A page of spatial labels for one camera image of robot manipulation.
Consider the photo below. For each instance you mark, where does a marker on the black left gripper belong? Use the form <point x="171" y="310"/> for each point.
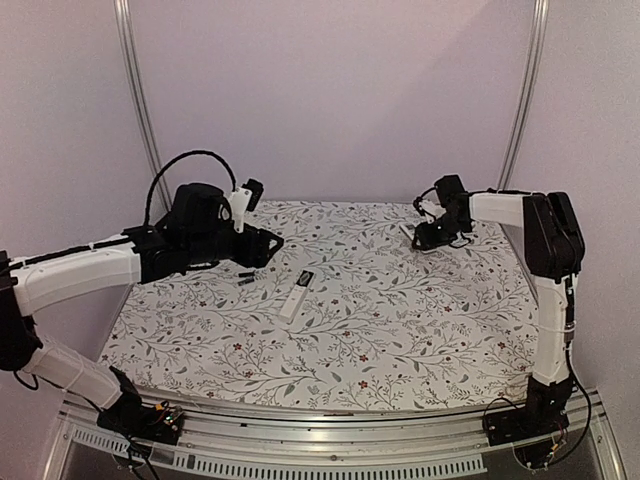
<point x="255" y="252"/>

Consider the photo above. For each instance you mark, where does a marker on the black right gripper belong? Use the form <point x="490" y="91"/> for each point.
<point x="426" y="239"/>

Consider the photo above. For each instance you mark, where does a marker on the white air conditioner remote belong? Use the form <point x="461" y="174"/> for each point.
<point x="409" y="231"/>

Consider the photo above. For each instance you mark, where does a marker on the long white remote control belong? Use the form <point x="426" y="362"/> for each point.
<point x="297" y="295"/>

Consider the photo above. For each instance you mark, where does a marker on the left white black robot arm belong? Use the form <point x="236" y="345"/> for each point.
<point x="203" y="228"/>

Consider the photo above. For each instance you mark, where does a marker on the floral patterned table mat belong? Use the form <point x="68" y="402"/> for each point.
<point x="383" y="327"/>

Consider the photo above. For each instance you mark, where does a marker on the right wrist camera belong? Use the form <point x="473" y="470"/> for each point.
<point x="429" y="210"/>

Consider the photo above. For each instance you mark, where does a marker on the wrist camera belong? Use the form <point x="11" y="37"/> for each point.
<point x="244" y="199"/>
<point x="429" y="210"/>

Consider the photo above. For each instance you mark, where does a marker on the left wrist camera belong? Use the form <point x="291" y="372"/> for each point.
<point x="244" y="199"/>

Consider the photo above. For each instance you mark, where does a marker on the right aluminium frame post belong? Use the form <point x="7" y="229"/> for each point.
<point x="532" y="66"/>

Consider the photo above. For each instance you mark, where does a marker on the aluminium frame post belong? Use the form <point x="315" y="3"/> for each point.
<point x="134" y="77"/>
<point x="532" y="66"/>

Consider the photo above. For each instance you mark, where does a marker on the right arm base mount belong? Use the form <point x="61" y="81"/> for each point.
<point x="505" y="422"/>

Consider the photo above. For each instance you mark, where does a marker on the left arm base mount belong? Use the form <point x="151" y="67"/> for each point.
<point x="129" y="417"/>

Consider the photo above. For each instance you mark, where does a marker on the left aluminium frame post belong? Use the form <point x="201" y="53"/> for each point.
<point x="134" y="77"/>

